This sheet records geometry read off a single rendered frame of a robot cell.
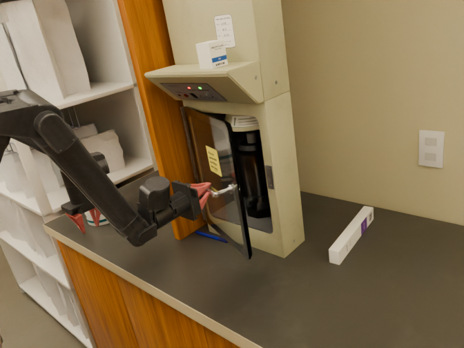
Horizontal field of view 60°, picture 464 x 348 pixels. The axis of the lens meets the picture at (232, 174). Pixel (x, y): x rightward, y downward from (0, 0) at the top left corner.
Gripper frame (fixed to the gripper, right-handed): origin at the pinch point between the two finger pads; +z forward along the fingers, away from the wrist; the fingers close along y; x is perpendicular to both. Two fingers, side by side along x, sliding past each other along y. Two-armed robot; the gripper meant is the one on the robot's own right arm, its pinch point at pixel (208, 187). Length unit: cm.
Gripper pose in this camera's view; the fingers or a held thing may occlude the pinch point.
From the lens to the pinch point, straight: 109.5
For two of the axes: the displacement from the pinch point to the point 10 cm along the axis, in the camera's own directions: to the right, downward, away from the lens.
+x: -7.3, -1.5, 6.6
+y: -1.5, -9.1, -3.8
